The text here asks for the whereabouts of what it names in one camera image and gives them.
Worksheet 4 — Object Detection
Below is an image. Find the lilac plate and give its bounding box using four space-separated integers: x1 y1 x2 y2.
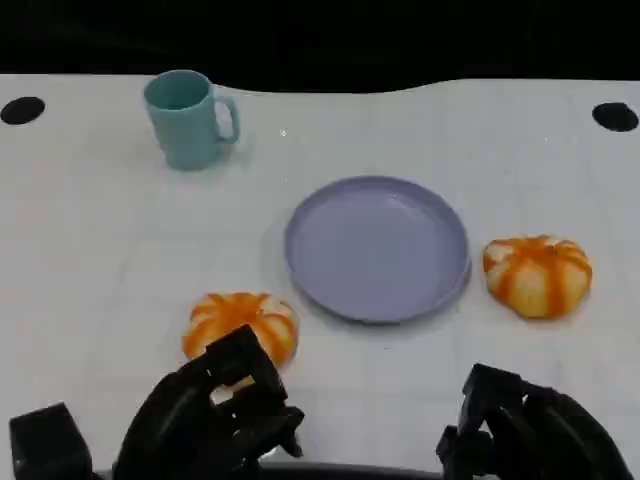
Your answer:
284 175 473 325

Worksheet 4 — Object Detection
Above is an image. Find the black round table grommet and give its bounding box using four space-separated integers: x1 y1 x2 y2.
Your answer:
591 102 640 133
0 96 46 126

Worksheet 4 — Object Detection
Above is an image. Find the orange and white bread roll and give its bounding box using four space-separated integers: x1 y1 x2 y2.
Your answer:
482 234 594 321
181 291 300 401

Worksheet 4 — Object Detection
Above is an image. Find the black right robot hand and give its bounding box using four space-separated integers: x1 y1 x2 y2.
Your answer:
434 363 636 480

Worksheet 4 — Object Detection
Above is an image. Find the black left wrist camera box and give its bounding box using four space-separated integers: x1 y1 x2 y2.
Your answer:
8 400 96 480

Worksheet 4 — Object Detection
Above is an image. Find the pale green mug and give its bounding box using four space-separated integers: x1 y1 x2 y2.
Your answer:
143 69 242 172

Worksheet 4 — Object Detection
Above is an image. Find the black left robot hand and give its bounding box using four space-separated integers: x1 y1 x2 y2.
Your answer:
112 323 306 480

